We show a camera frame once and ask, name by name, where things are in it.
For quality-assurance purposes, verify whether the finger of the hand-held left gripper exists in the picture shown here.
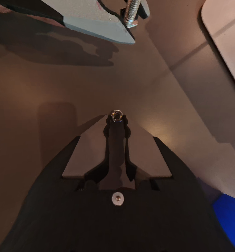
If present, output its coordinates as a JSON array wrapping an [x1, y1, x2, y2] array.
[[41, 0, 136, 45], [137, 0, 150, 20]]

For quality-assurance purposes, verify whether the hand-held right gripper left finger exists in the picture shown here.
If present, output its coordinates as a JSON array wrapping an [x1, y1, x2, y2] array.
[[62, 115, 111, 182]]

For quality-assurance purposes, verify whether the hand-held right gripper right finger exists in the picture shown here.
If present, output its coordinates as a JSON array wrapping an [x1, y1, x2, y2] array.
[[123, 115, 172, 181]]

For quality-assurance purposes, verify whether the steel hex bolt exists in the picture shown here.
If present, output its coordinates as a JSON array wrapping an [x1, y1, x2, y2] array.
[[120, 0, 139, 28]]

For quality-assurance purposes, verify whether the steel hex nut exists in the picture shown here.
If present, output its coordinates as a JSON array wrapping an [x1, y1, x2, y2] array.
[[110, 110, 123, 122]]

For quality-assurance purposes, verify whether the blue plastic bin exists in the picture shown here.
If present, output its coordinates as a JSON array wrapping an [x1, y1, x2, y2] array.
[[212, 194, 235, 252]]

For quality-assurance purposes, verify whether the white stand base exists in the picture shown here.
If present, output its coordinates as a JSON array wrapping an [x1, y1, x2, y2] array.
[[201, 0, 235, 95]]

